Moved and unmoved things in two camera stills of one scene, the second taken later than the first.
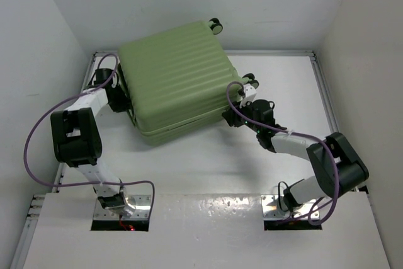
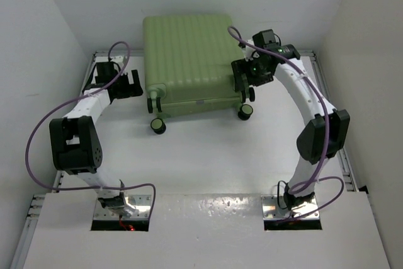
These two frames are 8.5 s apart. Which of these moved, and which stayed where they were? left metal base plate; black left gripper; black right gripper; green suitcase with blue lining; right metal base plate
Moved: green suitcase with blue lining; black left gripper; black right gripper
Stayed: right metal base plate; left metal base plate
